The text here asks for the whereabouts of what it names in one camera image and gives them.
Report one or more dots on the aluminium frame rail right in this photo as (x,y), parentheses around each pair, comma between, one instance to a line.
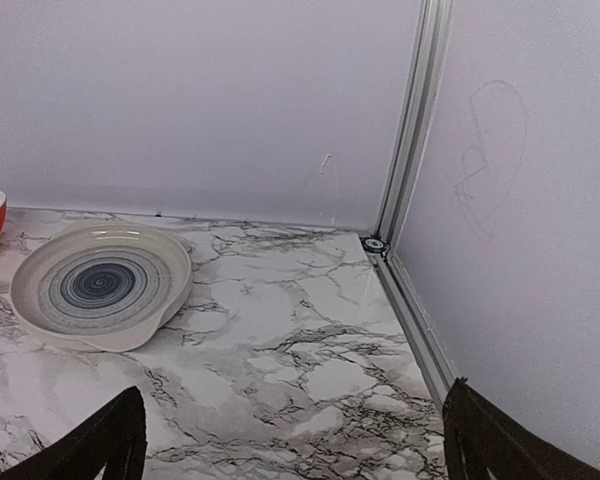
(435,368)

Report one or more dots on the aluminium frame post right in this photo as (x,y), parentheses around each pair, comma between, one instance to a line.
(421,91)

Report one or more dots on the white plate with blue spiral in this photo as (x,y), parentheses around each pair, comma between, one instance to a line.
(101,287)

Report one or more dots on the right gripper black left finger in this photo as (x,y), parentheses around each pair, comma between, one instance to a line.
(110,444)

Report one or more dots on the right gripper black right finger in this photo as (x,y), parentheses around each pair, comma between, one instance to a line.
(482,442)

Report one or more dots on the black corner bolt bracket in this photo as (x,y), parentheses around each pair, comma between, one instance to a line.
(375,246)

